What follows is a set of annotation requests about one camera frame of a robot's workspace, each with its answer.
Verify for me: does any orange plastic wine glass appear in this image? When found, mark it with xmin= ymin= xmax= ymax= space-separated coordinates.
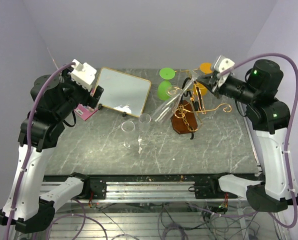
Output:
xmin=191 ymin=62 xmax=213 ymax=97

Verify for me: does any clear wine glass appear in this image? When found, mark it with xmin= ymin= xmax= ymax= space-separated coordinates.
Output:
xmin=165 ymin=85 xmax=182 ymax=101
xmin=121 ymin=120 xmax=136 ymax=150
xmin=151 ymin=69 xmax=194 ymax=123

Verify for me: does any green plastic wine glass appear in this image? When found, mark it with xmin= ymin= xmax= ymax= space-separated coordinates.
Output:
xmin=157 ymin=67 xmax=176 ymax=101

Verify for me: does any clear wine glass front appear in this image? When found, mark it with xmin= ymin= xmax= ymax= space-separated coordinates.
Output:
xmin=151 ymin=69 xmax=194 ymax=123

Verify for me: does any clear tall flute glass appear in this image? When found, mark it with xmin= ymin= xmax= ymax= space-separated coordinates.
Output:
xmin=138 ymin=113 xmax=152 ymax=146

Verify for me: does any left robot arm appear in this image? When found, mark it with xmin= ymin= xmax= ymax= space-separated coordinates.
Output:
xmin=0 ymin=70 xmax=104 ymax=234

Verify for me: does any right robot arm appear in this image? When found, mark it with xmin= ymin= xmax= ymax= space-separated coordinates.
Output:
xmin=197 ymin=56 xmax=298 ymax=213

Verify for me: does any pink sticker book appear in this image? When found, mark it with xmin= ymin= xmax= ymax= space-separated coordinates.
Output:
xmin=74 ymin=104 xmax=98 ymax=121

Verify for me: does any gold framed whiteboard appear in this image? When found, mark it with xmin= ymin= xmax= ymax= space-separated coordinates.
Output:
xmin=96 ymin=67 xmax=152 ymax=117

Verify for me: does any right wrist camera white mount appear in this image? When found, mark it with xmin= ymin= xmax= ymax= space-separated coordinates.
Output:
xmin=211 ymin=55 xmax=235 ymax=91

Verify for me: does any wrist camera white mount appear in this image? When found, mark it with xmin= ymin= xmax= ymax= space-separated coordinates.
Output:
xmin=211 ymin=55 xmax=235 ymax=91
xmin=71 ymin=59 xmax=97 ymax=92

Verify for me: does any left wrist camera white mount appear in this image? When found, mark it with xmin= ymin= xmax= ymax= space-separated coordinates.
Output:
xmin=71 ymin=59 xmax=97 ymax=92

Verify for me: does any gold wire wine glass rack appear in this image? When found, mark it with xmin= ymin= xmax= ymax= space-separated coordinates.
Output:
xmin=170 ymin=71 xmax=232 ymax=140

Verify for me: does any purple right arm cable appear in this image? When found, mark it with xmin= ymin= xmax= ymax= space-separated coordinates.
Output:
xmin=188 ymin=52 xmax=298 ymax=229

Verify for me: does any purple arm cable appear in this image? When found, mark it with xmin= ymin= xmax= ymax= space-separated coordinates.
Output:
xmin=2 ymin=61 xmax=107 ymax=240
xmin=188 ymin=52 xmax=298 ymax=229

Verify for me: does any aluminium mounting rail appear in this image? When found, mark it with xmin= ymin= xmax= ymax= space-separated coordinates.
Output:
xmin=38 ymin=179 xmax=247 ymax=201

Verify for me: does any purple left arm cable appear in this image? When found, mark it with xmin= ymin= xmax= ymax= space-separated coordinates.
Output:
xmin=2 ymin=61 xmax=107 ymax=240

